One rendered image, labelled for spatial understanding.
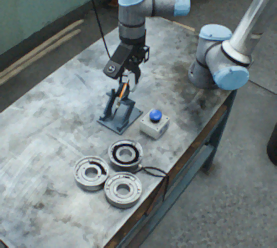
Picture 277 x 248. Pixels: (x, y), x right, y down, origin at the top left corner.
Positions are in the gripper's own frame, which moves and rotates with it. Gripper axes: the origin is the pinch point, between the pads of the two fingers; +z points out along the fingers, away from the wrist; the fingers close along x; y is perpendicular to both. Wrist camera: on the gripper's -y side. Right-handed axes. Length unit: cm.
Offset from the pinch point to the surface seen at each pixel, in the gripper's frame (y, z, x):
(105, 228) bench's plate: -37.7, 11.8, -21.8
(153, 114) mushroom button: -0.4, 4.4, -11.6
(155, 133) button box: -3.2, 8.8, -14.6
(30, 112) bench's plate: -20.7, 11.8, 26.1
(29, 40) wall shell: 69, 85, 148
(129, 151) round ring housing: -13.3, 9.9, -12.0
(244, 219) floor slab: 36, 92, -57
